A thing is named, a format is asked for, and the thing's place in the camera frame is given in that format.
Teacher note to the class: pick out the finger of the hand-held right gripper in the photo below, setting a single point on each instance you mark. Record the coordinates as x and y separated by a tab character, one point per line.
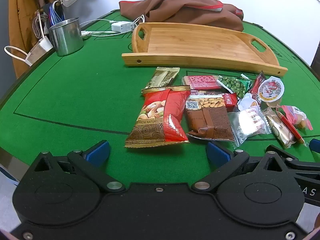
292	158
315	147

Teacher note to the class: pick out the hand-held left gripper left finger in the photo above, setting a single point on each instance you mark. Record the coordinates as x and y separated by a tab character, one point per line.
98	152

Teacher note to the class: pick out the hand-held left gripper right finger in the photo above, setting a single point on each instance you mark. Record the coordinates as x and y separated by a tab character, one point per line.
217	152

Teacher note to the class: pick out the thin red sausage stick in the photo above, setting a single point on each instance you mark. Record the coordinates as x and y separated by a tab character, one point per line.
291	127

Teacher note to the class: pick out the brown almond snack packet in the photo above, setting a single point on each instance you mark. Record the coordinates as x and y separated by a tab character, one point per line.
207	122

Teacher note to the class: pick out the pink bun packet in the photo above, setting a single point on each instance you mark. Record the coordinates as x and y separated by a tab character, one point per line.
298	116

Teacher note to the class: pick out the clear white cracker packet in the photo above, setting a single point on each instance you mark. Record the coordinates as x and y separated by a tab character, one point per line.
250	123

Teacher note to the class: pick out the red nut packet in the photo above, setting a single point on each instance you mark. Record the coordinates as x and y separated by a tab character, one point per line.
160	115

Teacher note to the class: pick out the green pea packet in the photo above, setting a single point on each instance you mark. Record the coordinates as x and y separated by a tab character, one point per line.
233	83

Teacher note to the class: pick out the jelly cup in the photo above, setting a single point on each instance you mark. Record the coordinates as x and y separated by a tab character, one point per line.
271	88

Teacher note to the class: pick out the red label cake packet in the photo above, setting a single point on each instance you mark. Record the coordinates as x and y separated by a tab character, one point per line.
200	81

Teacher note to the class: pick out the gold bar packet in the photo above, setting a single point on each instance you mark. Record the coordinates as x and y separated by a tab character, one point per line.
162	76

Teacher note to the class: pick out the wooden tray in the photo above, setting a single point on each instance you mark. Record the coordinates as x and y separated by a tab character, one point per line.
200	45

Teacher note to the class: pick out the dark brown door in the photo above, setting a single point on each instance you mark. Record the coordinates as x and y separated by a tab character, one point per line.
316	60

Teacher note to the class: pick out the metal cup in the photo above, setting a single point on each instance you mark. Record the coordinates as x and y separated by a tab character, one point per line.
66	37

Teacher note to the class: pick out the white charger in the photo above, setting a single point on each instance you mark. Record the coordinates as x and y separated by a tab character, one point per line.
122	27

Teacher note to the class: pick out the brown cloth bag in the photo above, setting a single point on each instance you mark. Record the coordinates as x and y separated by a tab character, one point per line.
175	5

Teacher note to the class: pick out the brown coat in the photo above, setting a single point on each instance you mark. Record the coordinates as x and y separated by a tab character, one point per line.
22	17

